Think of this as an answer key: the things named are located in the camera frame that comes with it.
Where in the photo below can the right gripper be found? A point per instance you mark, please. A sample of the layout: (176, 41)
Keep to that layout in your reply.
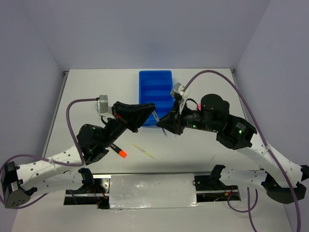
(172, 122)

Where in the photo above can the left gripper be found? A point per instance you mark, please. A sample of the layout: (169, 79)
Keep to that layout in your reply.
(133, 119)

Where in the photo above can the yellow thin pen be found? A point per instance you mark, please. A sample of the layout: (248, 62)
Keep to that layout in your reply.
(143, 151)

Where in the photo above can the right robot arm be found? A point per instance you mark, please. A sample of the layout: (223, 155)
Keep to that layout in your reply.
(277, 176)

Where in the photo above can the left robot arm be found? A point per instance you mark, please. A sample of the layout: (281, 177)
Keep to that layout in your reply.
(68, 169)

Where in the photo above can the orange highlighter marker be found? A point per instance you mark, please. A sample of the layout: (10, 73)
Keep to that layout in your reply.
(118, 150)

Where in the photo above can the blue compartment tray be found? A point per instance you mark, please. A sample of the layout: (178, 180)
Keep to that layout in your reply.
(155, 87)

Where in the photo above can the white foil panel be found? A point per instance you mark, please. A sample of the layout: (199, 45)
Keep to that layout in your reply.
(152, 191)

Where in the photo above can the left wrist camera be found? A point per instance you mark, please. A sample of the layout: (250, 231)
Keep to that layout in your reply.
(103, 106)

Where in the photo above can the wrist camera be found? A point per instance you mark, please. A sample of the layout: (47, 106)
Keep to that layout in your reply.
(103, 106)
(178, 92)

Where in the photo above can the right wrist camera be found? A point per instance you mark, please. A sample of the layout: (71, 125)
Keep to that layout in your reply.
(178, 92)

